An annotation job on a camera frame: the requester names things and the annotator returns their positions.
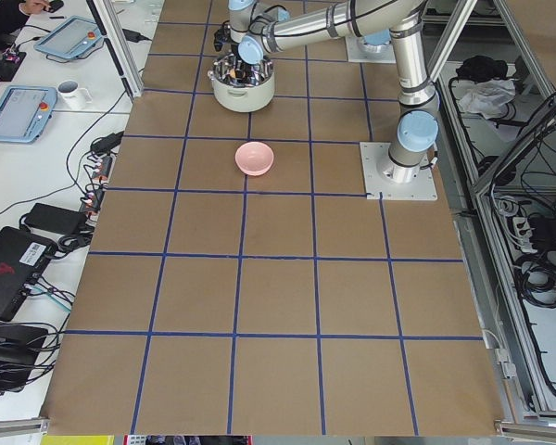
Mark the black laptop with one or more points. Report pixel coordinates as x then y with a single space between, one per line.
23 258

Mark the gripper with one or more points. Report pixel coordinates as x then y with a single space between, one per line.
244 69

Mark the aluminium frame post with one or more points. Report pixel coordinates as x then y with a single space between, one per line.
108 24

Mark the teach pendant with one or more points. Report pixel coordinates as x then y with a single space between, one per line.
24 112
71 39

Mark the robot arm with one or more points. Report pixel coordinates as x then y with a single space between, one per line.
245 17
258 33

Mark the white mug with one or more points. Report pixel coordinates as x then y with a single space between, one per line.
75 96

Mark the near teach pendant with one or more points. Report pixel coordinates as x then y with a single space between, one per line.
24 112

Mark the pale green pot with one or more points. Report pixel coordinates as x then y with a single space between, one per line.
252 90

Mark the pink bowl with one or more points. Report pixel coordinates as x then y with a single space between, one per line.
254 158

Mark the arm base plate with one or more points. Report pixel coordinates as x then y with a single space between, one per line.
359 51
385 180

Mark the far teach pendant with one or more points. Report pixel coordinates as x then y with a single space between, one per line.
71 39

